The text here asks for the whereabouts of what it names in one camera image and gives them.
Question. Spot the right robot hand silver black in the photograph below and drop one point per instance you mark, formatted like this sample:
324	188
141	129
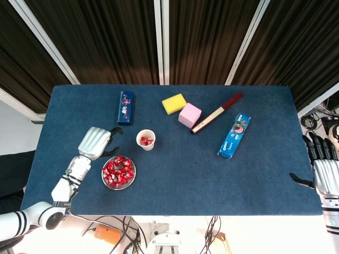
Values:
327	177

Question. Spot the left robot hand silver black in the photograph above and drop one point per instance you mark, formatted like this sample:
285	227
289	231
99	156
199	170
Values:
94	143

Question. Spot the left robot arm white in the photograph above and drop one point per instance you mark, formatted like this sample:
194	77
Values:
63	190

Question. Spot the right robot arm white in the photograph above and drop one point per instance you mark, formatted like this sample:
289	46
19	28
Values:
332	217

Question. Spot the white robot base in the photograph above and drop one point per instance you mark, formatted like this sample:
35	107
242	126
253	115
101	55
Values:
164	240

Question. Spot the white paper cup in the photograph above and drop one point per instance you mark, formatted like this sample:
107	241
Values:
148	146

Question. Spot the dark blue printed box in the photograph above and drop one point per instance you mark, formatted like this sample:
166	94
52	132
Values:
125	108

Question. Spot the round metal plate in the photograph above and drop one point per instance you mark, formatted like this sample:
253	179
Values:
120	186

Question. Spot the black electronic device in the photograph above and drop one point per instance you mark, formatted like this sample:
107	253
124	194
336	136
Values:
329	122

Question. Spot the yellow sponge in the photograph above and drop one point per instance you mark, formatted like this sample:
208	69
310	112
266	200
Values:
173	104

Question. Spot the black fabric object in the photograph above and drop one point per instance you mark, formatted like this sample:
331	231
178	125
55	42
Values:
13	180

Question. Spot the orange device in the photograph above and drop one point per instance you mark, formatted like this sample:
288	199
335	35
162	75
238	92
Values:
107	234

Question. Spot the blue table cloth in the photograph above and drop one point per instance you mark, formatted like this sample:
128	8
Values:
185	172

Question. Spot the pink foam cube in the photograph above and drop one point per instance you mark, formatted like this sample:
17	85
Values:
188	116

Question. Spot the blue Oreo cookie box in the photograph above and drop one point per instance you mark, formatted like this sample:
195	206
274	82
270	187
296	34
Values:
234	136

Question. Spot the dark brown curtain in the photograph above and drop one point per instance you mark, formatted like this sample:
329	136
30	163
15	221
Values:
206	39
21	66
106	39
299	53

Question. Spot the long dark red box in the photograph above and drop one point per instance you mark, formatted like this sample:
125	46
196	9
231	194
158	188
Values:
219	111

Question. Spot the white frame beam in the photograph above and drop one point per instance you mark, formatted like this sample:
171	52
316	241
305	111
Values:
21	106
317	101

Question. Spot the white frame post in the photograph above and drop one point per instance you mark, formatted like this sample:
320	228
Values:
45	42
247	42
166	39
158	39

